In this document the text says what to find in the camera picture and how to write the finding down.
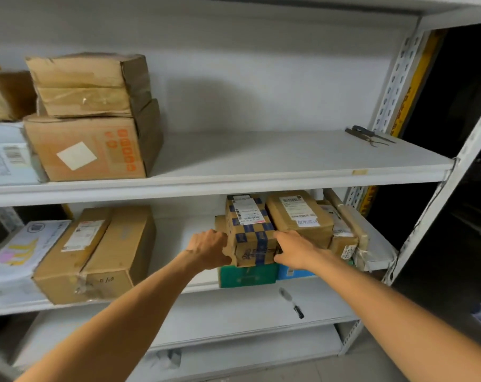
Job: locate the person's left hand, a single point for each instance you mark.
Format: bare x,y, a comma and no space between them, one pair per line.
208,250

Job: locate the person's right hand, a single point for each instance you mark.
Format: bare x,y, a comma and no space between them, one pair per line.
300,252

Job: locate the blue checkered cardboard box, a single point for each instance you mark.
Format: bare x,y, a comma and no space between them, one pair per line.
250,238

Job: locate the wide low cardboard box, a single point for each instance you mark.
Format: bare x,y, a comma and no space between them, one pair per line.
117,250

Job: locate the white metal shelf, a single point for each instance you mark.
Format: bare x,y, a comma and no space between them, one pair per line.
264,155

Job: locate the white printed carton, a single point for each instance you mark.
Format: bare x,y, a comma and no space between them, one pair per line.
13,258

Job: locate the large box orange print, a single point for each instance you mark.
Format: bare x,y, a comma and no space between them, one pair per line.
45,135

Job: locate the large dusty cardboard box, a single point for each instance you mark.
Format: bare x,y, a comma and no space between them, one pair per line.
81,83

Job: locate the person's right forearm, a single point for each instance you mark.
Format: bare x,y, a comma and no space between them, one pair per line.
415,326

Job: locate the person's left forearm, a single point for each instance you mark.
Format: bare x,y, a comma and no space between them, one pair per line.
105,334

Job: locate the squat cardboard box white label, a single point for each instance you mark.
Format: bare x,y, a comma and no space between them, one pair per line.
300,230

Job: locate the small blue box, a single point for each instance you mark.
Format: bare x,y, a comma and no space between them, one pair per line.
292,273

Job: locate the small long brown box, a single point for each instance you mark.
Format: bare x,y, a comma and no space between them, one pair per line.
344,246

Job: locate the slim dark tool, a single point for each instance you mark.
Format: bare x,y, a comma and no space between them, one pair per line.
298,310

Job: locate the flat paper-wrapped taped parcel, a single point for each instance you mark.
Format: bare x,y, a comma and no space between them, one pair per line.
375,254

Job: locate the crumpled grey plastic wrap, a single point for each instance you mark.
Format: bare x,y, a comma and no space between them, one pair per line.
166,358

